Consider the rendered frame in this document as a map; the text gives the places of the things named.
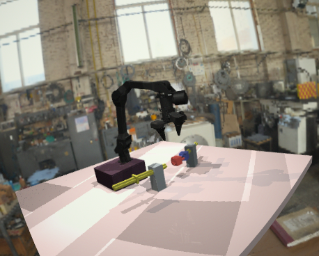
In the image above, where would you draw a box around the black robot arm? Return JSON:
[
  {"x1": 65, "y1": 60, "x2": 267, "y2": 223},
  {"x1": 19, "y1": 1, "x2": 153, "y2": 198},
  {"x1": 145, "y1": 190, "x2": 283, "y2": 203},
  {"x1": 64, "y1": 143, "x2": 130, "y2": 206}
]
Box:
[{"x1": 111, "y1": 80, "x2": 188, "y2": 163}]

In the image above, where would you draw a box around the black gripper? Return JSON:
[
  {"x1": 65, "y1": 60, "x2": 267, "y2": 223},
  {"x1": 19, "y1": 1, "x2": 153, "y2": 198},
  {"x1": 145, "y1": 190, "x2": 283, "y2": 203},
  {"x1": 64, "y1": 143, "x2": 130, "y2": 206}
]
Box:
[{"x1": 150, "y1": 106, "x2": 187, "y2": 141}]

